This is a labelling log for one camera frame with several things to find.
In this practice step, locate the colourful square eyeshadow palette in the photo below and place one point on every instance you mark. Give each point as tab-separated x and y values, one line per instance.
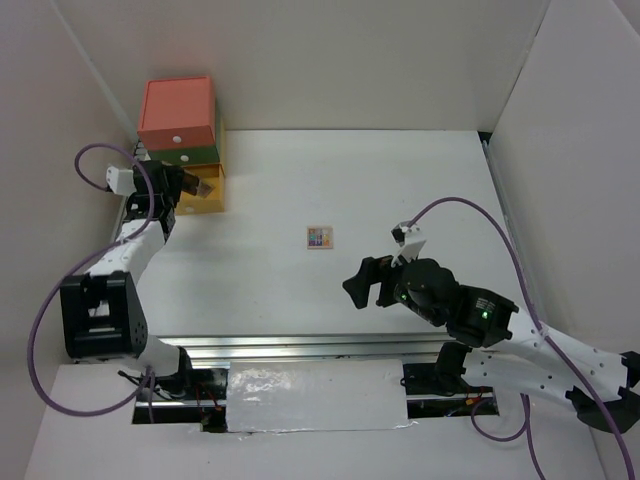
319	237

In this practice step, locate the coral top drawer box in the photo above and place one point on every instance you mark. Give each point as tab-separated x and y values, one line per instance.
178	112

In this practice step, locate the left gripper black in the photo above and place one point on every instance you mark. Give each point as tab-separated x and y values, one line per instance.
174	176

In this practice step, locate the green drawer box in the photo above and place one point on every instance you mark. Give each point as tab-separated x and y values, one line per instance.
190	137

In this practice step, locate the white foil-edged cover panel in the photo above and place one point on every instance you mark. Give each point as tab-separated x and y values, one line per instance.
331	395

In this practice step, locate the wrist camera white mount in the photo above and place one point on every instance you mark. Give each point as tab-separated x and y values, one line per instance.
410	241
120	181

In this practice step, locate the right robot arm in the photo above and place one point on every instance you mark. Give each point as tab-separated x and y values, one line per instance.
496	344

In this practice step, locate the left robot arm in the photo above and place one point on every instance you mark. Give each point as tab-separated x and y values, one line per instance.
103	318

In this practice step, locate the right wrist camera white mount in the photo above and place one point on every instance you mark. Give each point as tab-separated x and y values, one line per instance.
410	241

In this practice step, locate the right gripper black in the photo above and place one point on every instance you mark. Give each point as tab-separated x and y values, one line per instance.
371	270

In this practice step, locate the aluminium table rail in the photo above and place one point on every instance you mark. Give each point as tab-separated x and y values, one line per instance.
206	351

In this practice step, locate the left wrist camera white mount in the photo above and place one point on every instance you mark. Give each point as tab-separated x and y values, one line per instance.
120	181

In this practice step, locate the brown eyeshadow palette silver case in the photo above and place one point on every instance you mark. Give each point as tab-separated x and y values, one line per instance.
194	185

